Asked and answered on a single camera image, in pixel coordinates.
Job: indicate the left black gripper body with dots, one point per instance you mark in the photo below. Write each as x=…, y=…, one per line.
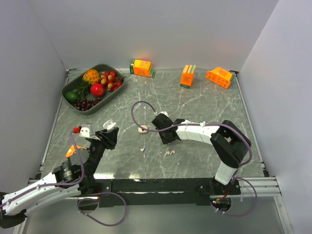
x=97, y=148

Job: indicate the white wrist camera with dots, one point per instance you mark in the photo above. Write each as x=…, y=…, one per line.
x=164, y=112
x=85, y=130

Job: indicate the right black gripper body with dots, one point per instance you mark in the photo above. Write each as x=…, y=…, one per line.
x=165, y=139

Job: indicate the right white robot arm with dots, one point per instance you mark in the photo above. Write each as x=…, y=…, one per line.
x=228, y=141

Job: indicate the orange pineapple toy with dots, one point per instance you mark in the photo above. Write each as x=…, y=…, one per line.
x=91, y=76

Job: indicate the beige earbud charging case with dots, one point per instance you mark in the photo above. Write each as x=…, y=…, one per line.
x=143, y=129

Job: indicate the orange sponge box back left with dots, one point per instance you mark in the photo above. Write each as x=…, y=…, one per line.
x=142, y=68

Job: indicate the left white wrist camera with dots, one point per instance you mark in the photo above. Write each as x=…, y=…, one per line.
x=85, y=130

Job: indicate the grey fruit tray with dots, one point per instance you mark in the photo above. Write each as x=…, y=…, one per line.
x=83, y=89

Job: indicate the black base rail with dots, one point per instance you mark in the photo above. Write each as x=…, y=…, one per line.
x=160, y=191

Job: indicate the white earbud charging case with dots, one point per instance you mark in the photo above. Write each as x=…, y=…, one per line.
x=108, y=125

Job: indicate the orange sponge box front left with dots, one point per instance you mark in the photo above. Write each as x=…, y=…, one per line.
x=72, y=150

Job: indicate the orange sponge box back middle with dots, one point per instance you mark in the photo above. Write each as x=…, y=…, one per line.
x=187, y=76

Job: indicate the orange sponge box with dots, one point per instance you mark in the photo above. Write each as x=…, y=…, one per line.
x=220, y=76
x=72, y=150
x=187, y=76
x=142, y=68

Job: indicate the green lime toy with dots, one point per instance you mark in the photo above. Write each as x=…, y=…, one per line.
x=71, y=97

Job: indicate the orange sponge box back right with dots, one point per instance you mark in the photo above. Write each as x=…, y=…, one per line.
x=220, y=76

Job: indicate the red apple toy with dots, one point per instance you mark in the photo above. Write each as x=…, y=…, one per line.
x=97, y=90

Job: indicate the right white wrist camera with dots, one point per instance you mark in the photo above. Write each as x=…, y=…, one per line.
x=164, y=112

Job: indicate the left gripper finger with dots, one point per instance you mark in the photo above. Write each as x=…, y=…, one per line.
x=103, y=135
x=111, y=138

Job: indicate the red lychee bunch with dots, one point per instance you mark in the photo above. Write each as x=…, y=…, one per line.
x=111, y=81

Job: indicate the dark grape bunch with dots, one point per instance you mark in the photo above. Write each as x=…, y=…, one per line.
x=85, y=104

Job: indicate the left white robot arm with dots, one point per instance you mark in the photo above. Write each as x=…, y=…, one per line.
x=73, y=177

